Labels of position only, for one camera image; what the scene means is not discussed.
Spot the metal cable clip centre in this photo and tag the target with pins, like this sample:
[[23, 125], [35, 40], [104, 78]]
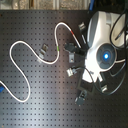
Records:
[[71, 57]]

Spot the metal cable clip lower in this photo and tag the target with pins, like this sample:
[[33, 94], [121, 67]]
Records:
[[73, 70]]

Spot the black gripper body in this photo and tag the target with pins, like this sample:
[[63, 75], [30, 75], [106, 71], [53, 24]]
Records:
[[70, 47]]

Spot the black clamp block bottom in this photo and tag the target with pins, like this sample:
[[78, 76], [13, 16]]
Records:
[[81, 98]]

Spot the metal cable clip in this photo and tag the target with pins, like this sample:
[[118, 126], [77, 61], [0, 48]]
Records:
[[43, 50], [73, 70], [71, 57]]

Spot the metal cable clip left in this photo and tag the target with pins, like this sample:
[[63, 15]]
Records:
[[43, 50]]

